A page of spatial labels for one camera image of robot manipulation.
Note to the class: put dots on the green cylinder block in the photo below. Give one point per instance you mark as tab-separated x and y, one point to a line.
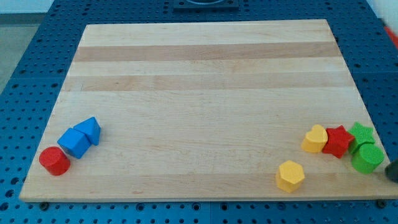
367	158

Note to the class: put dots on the yellow hexagon block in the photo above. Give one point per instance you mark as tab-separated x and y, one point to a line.
290	176

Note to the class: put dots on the wooden board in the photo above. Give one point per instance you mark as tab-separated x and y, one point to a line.
205	111

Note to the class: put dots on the blue triangular prism block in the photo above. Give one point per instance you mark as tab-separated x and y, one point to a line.
91	129

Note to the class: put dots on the yellow heart block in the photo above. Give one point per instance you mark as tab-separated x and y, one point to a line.
315	140

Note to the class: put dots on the blue cube block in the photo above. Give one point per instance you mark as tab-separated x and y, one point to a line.
74	143

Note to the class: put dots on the red star block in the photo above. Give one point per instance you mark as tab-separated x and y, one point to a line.
338	141

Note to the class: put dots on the red cylinder block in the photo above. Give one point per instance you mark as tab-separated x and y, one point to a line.
54	160

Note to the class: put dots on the green star block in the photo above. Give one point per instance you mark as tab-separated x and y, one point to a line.
362	135

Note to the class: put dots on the black pusher tool tip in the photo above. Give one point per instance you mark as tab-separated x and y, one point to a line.
391	171

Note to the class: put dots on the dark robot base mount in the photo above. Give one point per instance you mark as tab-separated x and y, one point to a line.
181	5

